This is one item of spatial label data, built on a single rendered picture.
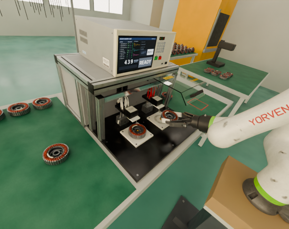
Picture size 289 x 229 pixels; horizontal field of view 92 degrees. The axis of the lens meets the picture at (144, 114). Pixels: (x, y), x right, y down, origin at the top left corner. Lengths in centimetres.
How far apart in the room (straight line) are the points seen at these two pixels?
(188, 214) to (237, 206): 86
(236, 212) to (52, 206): 72
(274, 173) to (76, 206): 76
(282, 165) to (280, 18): 532
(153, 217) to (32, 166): 104
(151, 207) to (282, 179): 107
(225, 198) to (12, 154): 100
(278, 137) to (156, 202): 111
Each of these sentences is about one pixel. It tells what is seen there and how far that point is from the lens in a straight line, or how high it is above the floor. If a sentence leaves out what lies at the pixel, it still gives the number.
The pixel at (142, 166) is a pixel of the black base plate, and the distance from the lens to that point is 76.
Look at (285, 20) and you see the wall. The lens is 583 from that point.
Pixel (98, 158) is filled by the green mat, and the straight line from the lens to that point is 80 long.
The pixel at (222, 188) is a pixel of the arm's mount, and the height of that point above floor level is 83.
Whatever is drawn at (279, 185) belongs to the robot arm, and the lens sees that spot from 74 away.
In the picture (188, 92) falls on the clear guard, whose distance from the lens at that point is 87.
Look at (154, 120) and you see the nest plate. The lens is 101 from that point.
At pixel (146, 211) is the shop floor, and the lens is 150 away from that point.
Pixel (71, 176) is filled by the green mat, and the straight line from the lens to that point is 77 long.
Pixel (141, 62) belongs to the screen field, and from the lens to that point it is 81.
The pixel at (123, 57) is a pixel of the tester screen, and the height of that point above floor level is 120.
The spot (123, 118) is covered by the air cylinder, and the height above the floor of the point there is 82.
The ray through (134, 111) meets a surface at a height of 92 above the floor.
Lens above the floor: 140
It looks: 37 degrees down
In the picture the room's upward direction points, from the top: 11 degrees clockwise
